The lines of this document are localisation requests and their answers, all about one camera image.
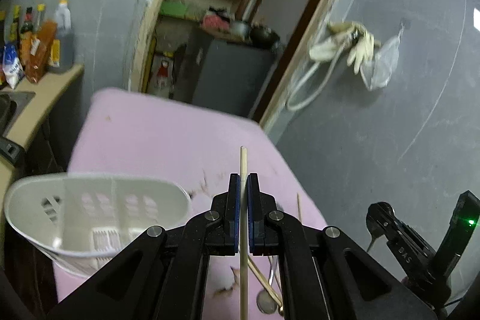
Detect large dark oil jug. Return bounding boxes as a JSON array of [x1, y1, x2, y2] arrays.
[[48, 0, 75, 74]]

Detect white hose on wall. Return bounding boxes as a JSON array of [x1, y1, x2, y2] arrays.
[[286, 42, 346, 112]]

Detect white plastic utensil holder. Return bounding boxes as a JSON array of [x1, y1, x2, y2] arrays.
[[3, 174, 192, 278]]

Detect white blue salt bag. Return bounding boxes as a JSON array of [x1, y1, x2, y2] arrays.
[[2, 43, 24, 89]]

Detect pink floral tablecloth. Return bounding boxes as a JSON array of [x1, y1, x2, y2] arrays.
[[52, 87, 330, 320]]

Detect ornate steel spoon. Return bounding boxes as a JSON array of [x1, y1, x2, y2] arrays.
[[256, 257, 279, 314]]

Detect orange spice packet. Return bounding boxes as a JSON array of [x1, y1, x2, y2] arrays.
[[25, 19, 57, 84]]

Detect wooden chopstick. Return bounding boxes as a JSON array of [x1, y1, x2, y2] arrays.
[[296, 193, 303, 223], [239, 146, 248, 320], [247, 256, 283, 308]]

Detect white rubber gloves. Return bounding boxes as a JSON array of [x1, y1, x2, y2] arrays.
[[308, 21, 381, 75]]

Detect clear plastic bag on wall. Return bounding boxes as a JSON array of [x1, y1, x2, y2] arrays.
[[360, 23, 404, 92]]

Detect dark grey cabinet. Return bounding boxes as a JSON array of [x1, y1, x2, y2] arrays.
[[184, 28, 274, 118]]

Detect steel sink stove top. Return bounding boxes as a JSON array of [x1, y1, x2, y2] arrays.
[[1, 91, 35, 136]]

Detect green box on shelf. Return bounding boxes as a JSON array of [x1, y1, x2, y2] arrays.
[[160, 1, 188, 19]]

